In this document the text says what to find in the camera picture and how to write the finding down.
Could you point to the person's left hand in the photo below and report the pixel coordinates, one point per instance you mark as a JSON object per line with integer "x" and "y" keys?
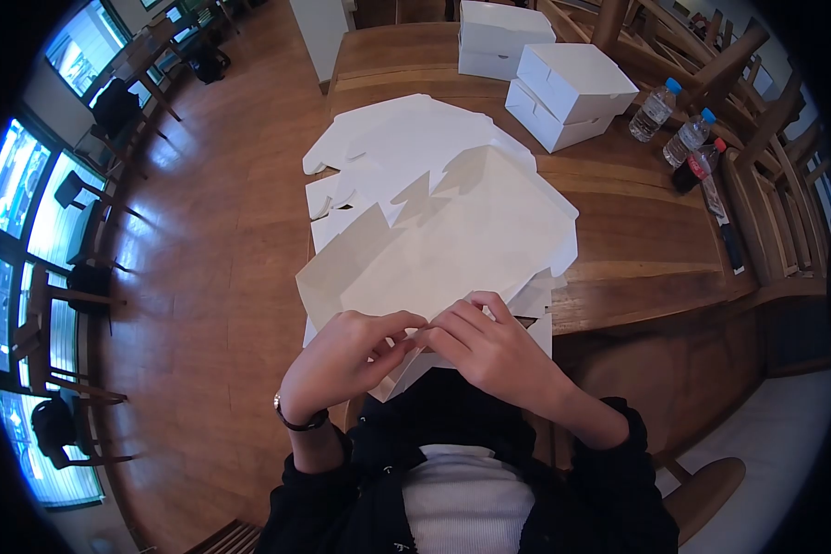
{"x": 332, "y": 367}

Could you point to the person's right hand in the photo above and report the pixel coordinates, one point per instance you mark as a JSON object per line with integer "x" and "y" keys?
{"x": 505, "y": 360}

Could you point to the person's right ring finger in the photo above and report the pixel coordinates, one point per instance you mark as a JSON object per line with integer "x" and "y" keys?
{"x": 447, "y": 336}

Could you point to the person's right index finger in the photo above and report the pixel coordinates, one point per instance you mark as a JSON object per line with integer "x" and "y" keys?
{"x": 493, "y": 302}

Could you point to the person's left fingers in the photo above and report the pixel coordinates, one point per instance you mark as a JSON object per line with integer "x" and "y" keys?
{"x": 388, "y": 350}

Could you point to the person's right middle finger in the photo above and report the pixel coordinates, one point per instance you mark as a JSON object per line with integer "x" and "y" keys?
{"x": 460, "y": 315}

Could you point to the person's left index finger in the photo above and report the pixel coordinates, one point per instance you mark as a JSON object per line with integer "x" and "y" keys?
{"x": 395, "y": 318}

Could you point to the person's right little finger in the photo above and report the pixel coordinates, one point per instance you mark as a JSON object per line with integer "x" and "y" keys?
{"x": 450, "y": 357}

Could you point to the white box sheet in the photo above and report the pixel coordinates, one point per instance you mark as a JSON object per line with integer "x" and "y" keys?
{"x": 450, "y": 249}

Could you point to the person's body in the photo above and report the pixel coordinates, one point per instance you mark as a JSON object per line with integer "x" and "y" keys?
{"x": 471, "y": 485}

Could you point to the pile of flat white cartons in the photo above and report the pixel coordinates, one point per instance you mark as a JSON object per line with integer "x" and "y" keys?
{"x": 395, "y": 138}

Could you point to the assembled white cardboard box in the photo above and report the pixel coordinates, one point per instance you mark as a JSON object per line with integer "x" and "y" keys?
{"x": 547, "y": 124}
{"x": 488, "y": 66}
{"x": 505, "y": 28}
{"x": 575, "y": 80}

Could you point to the red capped dark soda bottle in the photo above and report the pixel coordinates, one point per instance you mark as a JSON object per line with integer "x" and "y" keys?
{"x": 696, "y": 167}

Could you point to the long narrow dark packet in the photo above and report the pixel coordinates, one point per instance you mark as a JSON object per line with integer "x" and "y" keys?
{"x": 724, "y": 221}

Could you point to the blue capped water bottle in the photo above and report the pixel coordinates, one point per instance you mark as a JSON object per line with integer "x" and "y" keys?
{"x": 688, "y": 138}
{"x": 653, "y": 111}

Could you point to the slatted wooden chair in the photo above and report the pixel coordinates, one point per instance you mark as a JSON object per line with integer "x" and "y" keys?
{"x": 225, "y": 540}

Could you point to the round wooden stool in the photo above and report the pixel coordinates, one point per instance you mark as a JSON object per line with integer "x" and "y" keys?
{"x": 706, "y": 491}

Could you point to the white pillar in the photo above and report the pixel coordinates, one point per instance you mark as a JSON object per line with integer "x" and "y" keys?
{"x": 322, "y": 34}

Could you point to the row of wooden chairs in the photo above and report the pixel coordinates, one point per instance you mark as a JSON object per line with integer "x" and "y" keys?
{"x": 748, "y": 138}

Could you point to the wooden chair with green seat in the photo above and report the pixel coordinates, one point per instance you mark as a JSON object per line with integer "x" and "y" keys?
{"x": 86, "y": 218}

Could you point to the wooden chair with black backpack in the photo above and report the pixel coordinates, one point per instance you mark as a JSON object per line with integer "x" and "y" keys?
{"x": 62, "y": 429}

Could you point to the plain wooden chair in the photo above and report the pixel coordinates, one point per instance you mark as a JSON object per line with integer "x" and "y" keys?
{"x": 48, "y": 332}

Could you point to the wooden chair with black bag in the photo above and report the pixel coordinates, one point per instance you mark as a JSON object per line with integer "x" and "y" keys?
{"x": 118, "y": 107}

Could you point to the wooden table with chairs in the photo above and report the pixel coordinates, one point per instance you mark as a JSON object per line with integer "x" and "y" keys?
{"x": 173, "y": 41}

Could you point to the large window front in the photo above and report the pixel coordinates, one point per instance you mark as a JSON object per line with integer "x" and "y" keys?
{"x": 21, "y": 208}

